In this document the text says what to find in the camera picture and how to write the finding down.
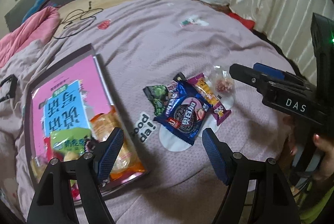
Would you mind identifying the right hand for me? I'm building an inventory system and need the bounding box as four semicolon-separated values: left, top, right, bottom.
283;116;333;183

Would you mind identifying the clear red pastry bag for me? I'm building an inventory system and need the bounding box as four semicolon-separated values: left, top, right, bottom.
213;66;234;97

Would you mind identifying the black cable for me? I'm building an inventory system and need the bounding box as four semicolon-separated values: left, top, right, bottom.
53;1;105;40

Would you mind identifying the red milk candy packet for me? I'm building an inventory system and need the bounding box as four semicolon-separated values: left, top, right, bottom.
44;137;59;161

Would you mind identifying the lilac bed sheet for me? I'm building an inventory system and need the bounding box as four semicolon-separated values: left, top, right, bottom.
1;0;293;223

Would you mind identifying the black plastic frame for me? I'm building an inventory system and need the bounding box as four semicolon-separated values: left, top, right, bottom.
0;74;18;103

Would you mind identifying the pink quilt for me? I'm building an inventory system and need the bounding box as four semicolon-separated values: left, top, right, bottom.
1;6;60;67

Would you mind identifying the green pea snack packet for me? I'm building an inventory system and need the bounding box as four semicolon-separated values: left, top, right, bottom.
143;72;186;116

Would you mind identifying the orange biscuit packet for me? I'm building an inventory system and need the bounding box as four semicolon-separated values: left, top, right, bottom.
87;107;146;183

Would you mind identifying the green milk snack packet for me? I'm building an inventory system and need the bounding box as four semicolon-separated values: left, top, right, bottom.
50;127;91;162

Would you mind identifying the purple orange wafer bar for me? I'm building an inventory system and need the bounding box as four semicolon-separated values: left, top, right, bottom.
187;73;231;126

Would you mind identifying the blue garment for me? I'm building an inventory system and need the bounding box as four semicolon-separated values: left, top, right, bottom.
22;0;58;23

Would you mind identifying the pink Chinese picture book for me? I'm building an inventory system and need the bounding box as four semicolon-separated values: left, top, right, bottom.
30;54;116;162

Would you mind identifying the blue Oreo packet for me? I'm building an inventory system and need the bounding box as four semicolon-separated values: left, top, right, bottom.
153;80;212;146

